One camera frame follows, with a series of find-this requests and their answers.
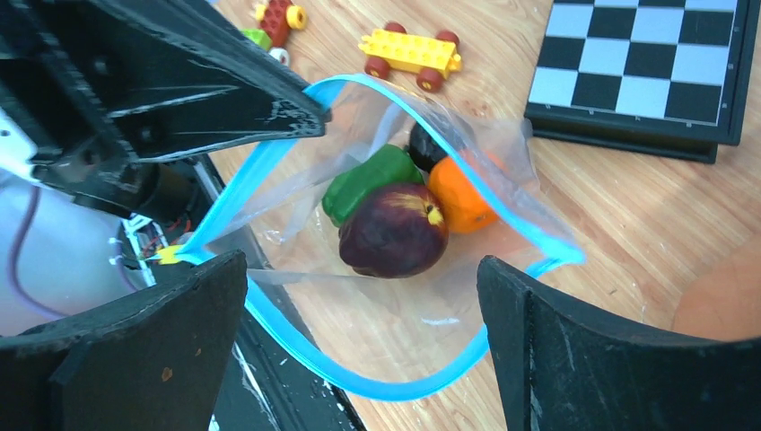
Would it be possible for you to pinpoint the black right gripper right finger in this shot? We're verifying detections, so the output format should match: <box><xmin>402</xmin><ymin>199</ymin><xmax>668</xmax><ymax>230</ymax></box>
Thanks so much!
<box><xmin>477</xmin><ymin>256</ymin><xmax>760</xmax><ymax>430</ymax></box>

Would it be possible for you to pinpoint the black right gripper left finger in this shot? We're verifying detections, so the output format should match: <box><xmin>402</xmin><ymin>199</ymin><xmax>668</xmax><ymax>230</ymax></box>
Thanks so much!
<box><xmin>1</xmin><ymin>251</ymin><xmax>247</xmax><ymax>431</ymax></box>

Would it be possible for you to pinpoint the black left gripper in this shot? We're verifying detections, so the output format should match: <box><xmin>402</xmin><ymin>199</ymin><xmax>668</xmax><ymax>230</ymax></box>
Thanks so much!
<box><xmin>1</xmin><ymin>1</ymin><xmax>331</xmax><ymax>223</ymax></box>

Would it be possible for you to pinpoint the orange toy fruit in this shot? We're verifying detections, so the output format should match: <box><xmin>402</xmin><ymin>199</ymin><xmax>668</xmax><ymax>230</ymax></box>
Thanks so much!
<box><xmin>428</xmin><ymin>156</ymin><xmax>498</xmax><ymax>233</ymax></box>

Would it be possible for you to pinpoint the orange plastic basket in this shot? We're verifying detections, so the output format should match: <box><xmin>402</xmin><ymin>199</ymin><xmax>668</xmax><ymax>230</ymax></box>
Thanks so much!
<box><xmin>671</xmin><ymin>234</ymin><xmax>760</xmax><ymax>341</ymax></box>

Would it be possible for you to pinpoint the dark purple toy apple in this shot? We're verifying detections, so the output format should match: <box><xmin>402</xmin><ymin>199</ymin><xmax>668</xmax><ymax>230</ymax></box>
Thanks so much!
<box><xmin>338</xmin><ymin>183</ymin><xmax>450</xmax><ymax>279</ymax></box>

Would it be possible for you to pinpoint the green toy pepper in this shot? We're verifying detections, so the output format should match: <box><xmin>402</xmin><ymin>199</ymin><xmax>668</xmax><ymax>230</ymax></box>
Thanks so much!
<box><xmin>321</xmin><ymin>145</ymin><xmax>424</xmax><ymax>227</ymax></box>

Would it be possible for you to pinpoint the clear zip top bag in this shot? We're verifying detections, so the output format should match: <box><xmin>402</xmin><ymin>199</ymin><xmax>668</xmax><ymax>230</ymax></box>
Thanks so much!
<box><xmin>152</xmin><ymin>75</ymin><xmax>585</xmax><ymax>401</ymax></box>

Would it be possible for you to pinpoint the small dark toy plum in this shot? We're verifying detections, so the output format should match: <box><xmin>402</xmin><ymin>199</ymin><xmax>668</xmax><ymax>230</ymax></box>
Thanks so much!
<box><xmin>407</xmin><ymin>123</ymin><xmax>448</xmax><ymax>172</ymax></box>

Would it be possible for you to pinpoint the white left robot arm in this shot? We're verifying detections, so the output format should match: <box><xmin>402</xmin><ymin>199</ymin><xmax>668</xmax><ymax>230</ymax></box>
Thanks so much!
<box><xmin>1</xmin><ymin>1</ymin><xmax>330</xmax><ymax>336</ymax></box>

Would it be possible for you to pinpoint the red green toy brick car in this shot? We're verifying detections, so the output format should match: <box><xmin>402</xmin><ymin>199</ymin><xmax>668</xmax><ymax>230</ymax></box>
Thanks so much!
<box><xmin>241</xmin><ymin>0</ymin><xmax>308</xmax><ymax>67</ymax></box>

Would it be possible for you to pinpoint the yellow toy brick car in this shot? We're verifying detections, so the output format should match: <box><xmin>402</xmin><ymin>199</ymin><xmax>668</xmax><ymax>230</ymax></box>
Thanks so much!
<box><xmin>358</xmin><ymin>22</ymin><xmax>462</xmax><ymax>92</ymax></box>

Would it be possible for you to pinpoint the black white chessboard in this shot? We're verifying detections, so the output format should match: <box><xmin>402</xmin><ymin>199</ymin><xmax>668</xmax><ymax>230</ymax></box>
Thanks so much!
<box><xmin>525</xmin><ymin>1</ymin><xmax>760</xmax><ymax>163</ymax></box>

